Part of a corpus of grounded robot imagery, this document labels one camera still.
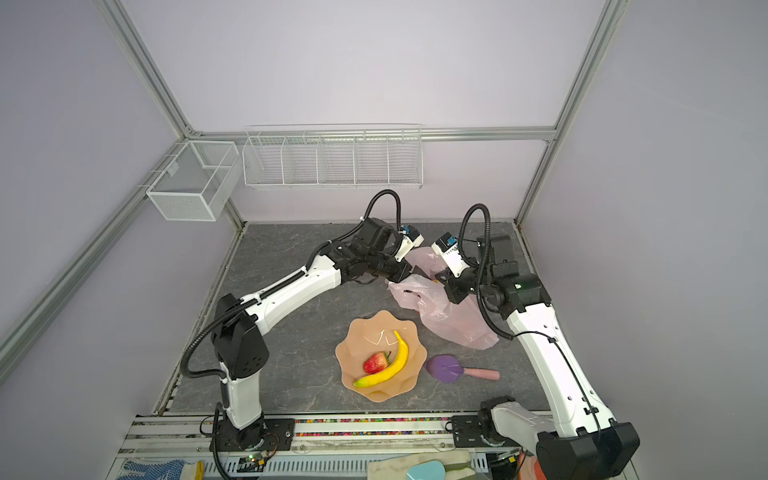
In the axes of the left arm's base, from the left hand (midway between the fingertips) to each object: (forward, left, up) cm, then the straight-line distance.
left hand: (421, 276), depth 78 cm
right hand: (-2, -5, +4) cm, 6 cm away
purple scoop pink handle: (-18, -6, -20) cm, 28 cm away
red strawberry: (-15, +13, -18) cm, 27 cm away
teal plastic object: (-40, +2, -20) cm, 45 cm away
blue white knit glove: (-35, +64, -22) cm, 76 cm away
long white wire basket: (+46, +24, +8) cm, 52 cm away
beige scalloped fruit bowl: (-6, +13, -20) cm, 25 cm away
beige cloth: (-40, -5, -21) cm, 45 cm away
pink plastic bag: (-11, -10, -7) cm, 16 cm away
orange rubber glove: (-42, -21, -20) cm, 51 cm away
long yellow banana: (-18, +9, -19) cm, 28 cm away
